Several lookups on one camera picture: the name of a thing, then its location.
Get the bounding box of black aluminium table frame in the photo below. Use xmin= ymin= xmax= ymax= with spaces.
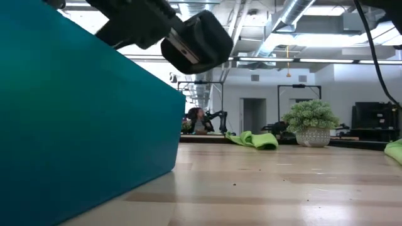
xmin=178 ymin=134 xmax=390 ymax=152

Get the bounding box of artificial potted plant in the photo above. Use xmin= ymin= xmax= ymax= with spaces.
xmin=281 ymin=99 xmax=341 ymax=148

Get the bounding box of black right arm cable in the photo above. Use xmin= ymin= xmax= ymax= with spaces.
xmin=352 ymin=0 xmax=402 ymax=110

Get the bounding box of teal plastic tray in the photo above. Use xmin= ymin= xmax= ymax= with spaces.
xmin=0 ymin=0 xmax=187 ymax=226

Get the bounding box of silver ventilation duct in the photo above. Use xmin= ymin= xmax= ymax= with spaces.
xmin=253 ymin=0 xmax=317 ymax=59

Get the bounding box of black metal gantry frame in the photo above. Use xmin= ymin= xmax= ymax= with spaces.
xmin=276 ymin=83 xmax=323 ymax=123

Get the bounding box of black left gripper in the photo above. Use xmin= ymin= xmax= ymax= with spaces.
xmin=85 ymin=0 xmax=177 ymax=50

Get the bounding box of green microfiber towel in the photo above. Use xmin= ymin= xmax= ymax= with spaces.
xmin=383 ymin=138 xmax=402 ymax=166
xmin=225 ymin=130 xmax=280 ymax=151

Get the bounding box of yellow hanging cord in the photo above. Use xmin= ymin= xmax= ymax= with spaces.
xmin=285 ymin=45 xmax=292 ymax=78

